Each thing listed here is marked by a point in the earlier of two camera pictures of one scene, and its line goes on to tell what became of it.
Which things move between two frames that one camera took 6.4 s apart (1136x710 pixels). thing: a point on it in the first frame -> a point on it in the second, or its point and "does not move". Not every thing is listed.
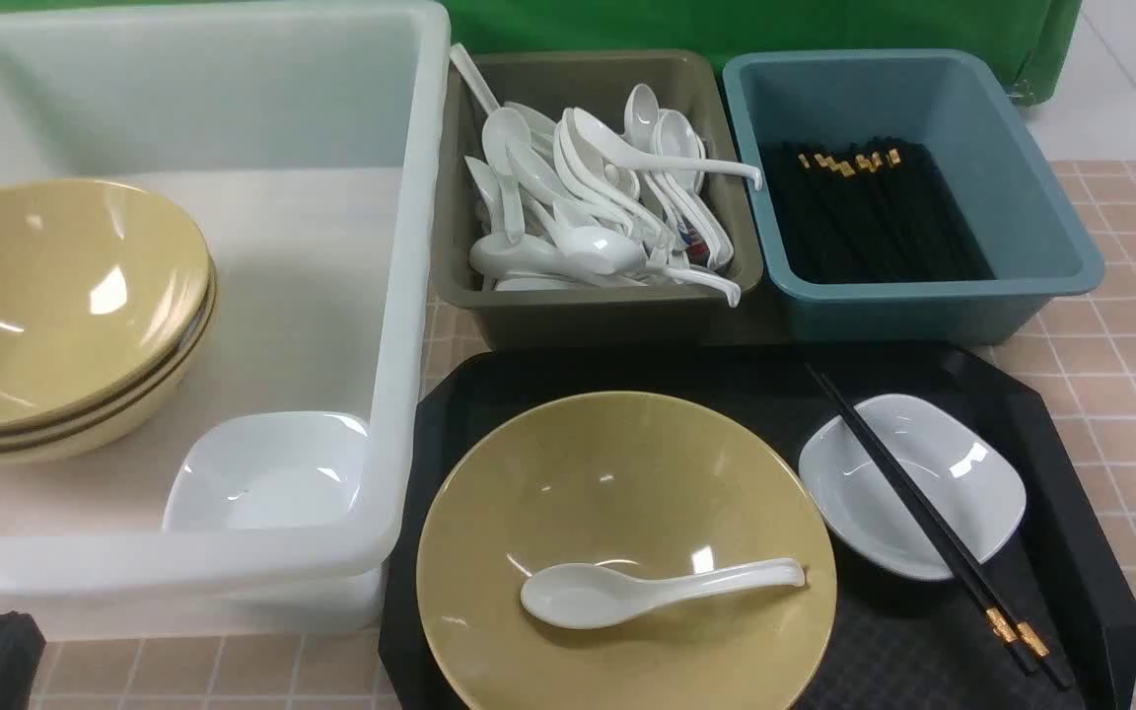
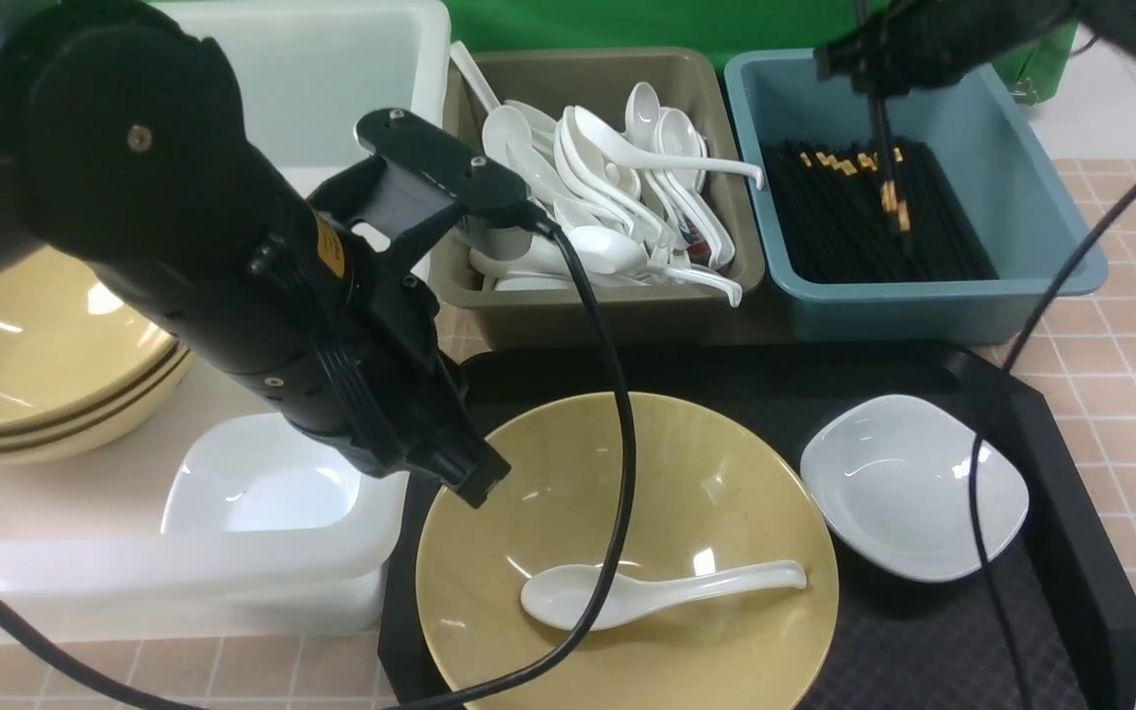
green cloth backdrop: [1041, 35] does not move
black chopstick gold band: [1029, 631] -> [902, 209]
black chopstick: [996, 621] -> [885, 159]
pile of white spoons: [568, 202] does not move
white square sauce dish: [973, 485] does not move
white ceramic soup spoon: [585, 597] does not move
